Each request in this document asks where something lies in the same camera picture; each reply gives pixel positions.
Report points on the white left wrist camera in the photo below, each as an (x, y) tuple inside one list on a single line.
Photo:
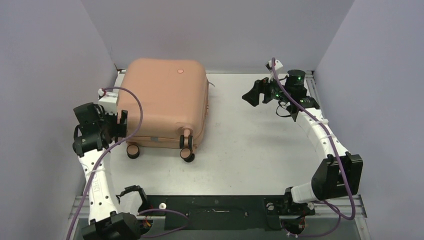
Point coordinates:
[(109, 101)]

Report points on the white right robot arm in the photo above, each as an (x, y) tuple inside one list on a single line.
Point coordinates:
[(339, 171)]

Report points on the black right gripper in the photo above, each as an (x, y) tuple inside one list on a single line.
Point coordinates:
[(261, 86)]

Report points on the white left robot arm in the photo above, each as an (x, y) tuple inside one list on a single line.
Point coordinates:
[(93, 136)]

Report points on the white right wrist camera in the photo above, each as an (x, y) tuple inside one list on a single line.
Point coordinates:
[(274, 66)]

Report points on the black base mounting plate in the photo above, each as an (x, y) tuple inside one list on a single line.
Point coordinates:
[(230, 212)]

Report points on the pink hard-shell suitcase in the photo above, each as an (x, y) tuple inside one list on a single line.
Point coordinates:
[(167, 104)]

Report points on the aluminium front rail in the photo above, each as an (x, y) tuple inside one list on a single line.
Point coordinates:
[(342, 204)]

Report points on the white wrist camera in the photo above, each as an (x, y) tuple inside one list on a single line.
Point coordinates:
[(274, 66), (109, 101)]

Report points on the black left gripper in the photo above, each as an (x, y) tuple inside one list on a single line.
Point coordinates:
[(119, 129)]

